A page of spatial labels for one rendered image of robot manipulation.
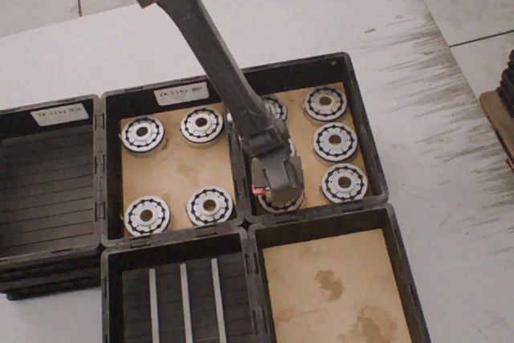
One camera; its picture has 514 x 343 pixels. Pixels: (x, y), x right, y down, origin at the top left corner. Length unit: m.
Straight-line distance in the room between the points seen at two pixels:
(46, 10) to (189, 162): 1.85
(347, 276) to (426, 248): 0.26
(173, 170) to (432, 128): 0.68
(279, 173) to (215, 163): 0.35
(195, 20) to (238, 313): 0.63
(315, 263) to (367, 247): 0.12
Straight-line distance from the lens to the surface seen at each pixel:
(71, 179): 1.51
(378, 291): 1.30
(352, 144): 1.40
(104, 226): 1.31
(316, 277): 1.30
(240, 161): 1.31
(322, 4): 1.89
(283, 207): 1.33
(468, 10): 2.91
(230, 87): 1.01
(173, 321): 1.31
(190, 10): 0.92
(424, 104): 1.68
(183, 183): 1.42
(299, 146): 1.44
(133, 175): 1.46
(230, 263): 1.32
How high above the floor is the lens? 2.06
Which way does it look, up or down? 59 degrees down
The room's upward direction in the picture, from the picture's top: 10 degrees counter-clockwise
